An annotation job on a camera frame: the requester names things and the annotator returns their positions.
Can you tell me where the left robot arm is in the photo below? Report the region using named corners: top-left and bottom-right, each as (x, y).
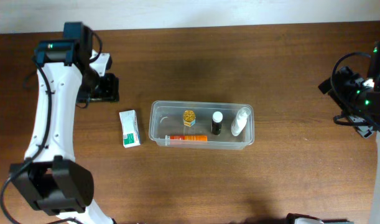
top-left (6, 22), bottom-right (119, 223)

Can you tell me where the clear plastic container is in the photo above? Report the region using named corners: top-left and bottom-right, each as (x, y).
top-left (149, 100), bottom-right (255, 150)

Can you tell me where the small gold lid jar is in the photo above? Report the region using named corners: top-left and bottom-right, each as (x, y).
top-left (183, 110), bottom-right (196, 127)

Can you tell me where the white spray bottle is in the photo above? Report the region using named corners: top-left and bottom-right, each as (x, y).
top-left (231, 107), bottom-right (251, 136)

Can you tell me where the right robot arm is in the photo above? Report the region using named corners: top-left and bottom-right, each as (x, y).
top-left (318, 41), bottom-right (380, 223)

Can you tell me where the white green medicine box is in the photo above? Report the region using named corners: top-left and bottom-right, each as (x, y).
top-left (119, 110), bottom-right (141, 148)

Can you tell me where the orange effervescent tablet tube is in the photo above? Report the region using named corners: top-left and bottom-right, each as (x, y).
top-left (165, 135), bottom-right (208, 145)

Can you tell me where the dark bottle white cap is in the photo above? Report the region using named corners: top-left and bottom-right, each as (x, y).
top-left (211, 111), bottom-right (223, 135)

